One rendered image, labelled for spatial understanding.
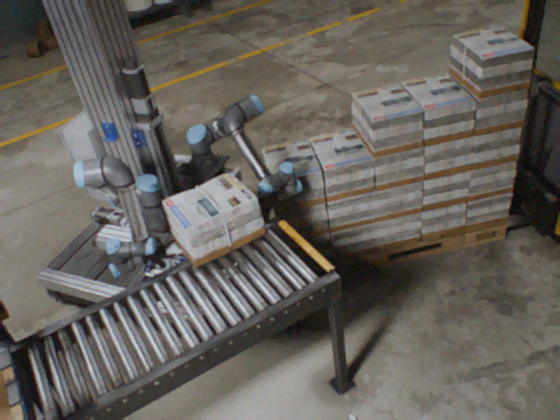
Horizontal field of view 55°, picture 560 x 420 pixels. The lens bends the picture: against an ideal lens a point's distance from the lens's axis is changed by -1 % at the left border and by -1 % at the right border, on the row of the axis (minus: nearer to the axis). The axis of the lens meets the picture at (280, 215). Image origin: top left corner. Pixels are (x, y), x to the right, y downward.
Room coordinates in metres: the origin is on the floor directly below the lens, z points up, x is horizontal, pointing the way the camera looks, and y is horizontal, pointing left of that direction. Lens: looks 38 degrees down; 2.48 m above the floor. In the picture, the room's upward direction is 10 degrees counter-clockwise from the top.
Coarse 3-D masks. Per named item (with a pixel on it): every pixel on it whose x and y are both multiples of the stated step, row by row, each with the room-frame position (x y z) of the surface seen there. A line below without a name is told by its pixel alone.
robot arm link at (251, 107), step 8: (248, 96) 2.56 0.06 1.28; (256, 96) 2.56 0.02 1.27; (240, 104) 2.50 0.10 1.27; (248, 104) 2.50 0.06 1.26; (256, 104) 2.52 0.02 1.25; (248, 112) 2.47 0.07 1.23; (256, 112) 2.50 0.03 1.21; (216, 120) 2.78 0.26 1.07; (248, 120) 2.48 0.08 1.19; (216, 128) 2.74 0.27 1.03; (224, 128) 2.69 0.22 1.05; (216, 136) 2.75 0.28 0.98; (224, 136) 2.74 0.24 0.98
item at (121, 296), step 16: (272, 224) 2.09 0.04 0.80; (176, 272) 1.86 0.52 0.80; (192, 272) 1.89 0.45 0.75; (208, 272) 1.93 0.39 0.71; (128, 288) 1.81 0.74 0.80; (144, 288) 1.79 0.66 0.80; (96, 304) 1.74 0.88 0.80; (112, 304) 1.73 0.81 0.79; (144, 304) 1.78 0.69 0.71; (64, 320) 1.67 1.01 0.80; (80, 320) 1.67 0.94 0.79; (32, 336) 1.61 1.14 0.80; (16, 352) 1.55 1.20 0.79
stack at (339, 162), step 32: (288, 160) 2.61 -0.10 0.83; (320, 160) 2.55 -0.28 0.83; (352, 160) 2.49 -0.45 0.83; (384, 160) 2.48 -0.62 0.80; (416, 160) 2.50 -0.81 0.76; (448, 160) 2.51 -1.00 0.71; (320, 192) 2.45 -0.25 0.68; (384, 192) 2.47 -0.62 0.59; (416, 192) 2.48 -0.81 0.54; (448, 192) 2.50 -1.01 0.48; (288, 224) 2.43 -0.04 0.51; (320, 224) 2.45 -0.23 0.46; (384, 224) 2.47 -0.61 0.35; (416, 224) 2.49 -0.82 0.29; (448, 224) 2.51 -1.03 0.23; (384, 256) 2.47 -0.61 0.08; (416, 256) 2.49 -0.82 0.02
